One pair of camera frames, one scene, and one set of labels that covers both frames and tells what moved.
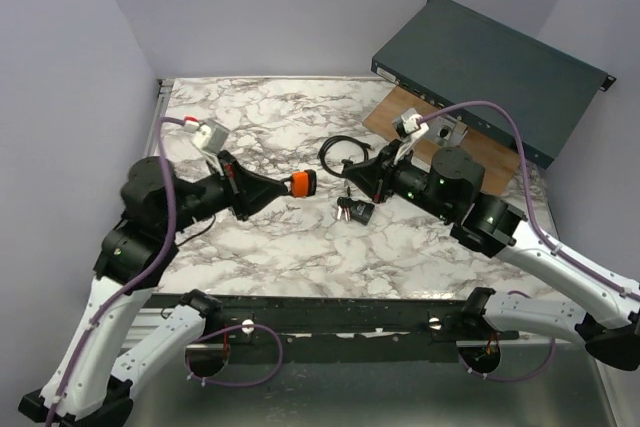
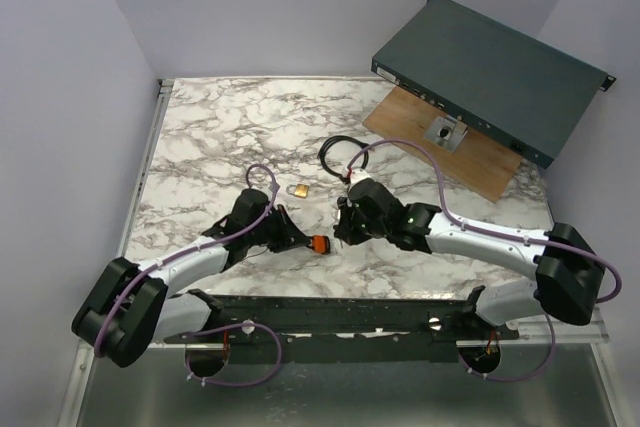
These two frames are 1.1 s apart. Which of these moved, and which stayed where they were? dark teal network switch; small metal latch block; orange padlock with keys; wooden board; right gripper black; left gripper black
Moved: left gripper black; orange padlock with keys; right gripper black
Stayed: wooden board; dark teal network switch; small metal latch block
